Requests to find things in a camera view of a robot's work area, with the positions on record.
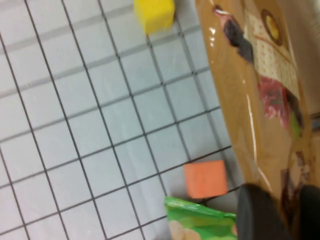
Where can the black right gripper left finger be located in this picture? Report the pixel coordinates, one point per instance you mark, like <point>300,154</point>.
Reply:
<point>260,215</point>

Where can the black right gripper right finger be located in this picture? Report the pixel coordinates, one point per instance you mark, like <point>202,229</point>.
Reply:
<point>312,212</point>

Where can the green Lay's chips bag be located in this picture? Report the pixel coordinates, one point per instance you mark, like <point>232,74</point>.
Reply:
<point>195,222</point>

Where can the brown chocolate biscuit packet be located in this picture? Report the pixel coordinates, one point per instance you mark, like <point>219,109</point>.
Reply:
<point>250,112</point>

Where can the orange foam cube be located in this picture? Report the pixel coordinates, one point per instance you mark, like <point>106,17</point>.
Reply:
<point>206,178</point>

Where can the white black-grid tablecloth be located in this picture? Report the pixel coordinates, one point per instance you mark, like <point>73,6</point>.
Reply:
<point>75,125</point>

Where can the yellow foam cube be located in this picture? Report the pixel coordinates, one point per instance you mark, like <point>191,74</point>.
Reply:
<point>155,15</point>

